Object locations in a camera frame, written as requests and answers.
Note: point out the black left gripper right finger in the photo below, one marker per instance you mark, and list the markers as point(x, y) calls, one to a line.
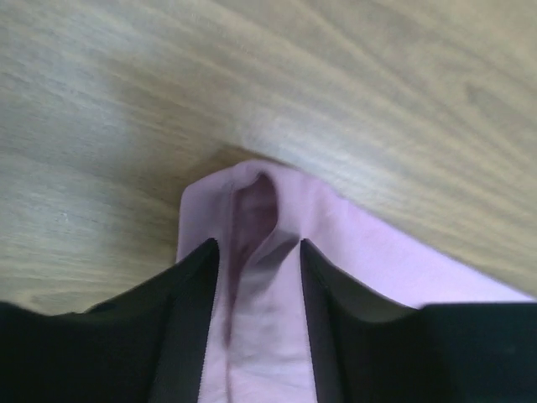
point(367, 348)

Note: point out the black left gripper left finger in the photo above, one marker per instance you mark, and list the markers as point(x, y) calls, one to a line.
point(146, 345)

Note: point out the pink printed t shirt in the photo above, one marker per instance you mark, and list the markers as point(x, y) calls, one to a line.
point(259, 212)

